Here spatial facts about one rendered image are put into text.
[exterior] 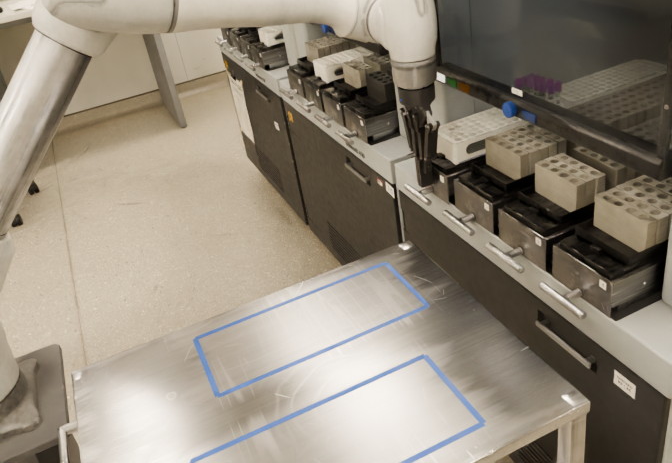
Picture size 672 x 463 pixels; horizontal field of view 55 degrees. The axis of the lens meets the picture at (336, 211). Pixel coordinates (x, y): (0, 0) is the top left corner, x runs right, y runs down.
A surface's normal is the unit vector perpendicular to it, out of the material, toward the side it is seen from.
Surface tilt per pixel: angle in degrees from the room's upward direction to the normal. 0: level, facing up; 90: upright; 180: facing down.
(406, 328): 0
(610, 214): 90
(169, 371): 0
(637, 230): 90
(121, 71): 90
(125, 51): 90
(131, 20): 122
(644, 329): 0
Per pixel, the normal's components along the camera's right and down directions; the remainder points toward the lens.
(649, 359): -0.90, 0.33
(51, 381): -0.15, -0.85
